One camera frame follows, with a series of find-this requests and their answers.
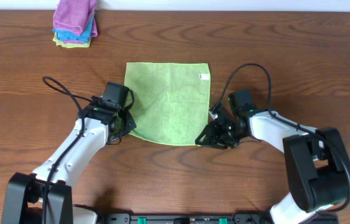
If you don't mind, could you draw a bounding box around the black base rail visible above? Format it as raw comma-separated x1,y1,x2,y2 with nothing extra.
97,213,273,224

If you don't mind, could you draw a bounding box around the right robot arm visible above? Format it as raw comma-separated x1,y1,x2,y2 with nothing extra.
195,110,350,223

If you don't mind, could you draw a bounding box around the green microfiber cloth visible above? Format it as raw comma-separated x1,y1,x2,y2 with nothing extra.
124,62,211,146

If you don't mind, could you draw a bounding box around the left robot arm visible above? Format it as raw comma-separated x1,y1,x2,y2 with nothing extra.
1,96,136,223

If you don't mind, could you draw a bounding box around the black cable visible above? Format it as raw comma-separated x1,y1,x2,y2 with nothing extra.
40,76,136,224
211,63,350,214

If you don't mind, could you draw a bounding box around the blue folded cloth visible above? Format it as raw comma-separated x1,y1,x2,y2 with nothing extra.
53,16,98,43

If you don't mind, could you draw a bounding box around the light green folded cloth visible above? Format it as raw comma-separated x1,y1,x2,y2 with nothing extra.
52,33,91,49

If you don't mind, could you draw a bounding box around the purple folded cloth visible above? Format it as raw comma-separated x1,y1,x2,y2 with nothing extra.
53,0,97,35

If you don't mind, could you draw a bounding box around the left black cable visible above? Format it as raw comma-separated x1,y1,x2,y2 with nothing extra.
40,76,136,224

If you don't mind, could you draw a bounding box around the right black cable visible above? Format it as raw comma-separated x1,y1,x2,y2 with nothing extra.
211,63,350,214

